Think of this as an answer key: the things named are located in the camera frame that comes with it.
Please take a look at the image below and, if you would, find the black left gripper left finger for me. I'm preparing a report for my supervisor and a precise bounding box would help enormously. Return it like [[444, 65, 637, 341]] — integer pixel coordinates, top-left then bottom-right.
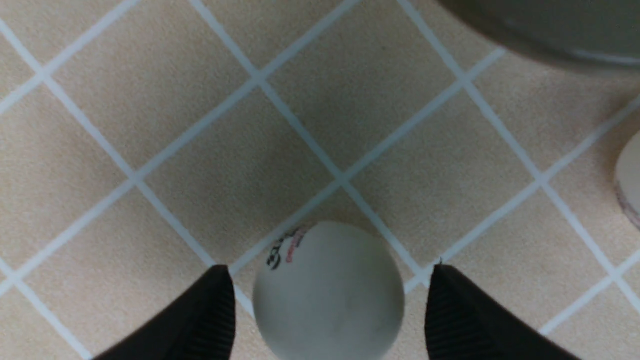
[[96, 265, 237, 360]]

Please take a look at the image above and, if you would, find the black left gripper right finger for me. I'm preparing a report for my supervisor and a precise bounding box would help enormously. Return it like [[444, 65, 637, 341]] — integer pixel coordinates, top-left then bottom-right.
[[425, 264, 576, 360]]

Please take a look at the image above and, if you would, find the white ball with logo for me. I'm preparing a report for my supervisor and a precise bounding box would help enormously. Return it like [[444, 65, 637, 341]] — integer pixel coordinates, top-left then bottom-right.
[[615, 133, 640, 228]]

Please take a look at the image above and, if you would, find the checkered beige tablecloth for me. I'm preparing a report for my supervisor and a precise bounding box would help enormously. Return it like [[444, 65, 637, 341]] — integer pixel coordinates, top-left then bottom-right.
[[0, 0, 639, 360]]

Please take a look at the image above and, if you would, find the olive plastic bin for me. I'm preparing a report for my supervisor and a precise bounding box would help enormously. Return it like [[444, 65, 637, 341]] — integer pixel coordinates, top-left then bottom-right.
[[439, 0, 640, 71]]

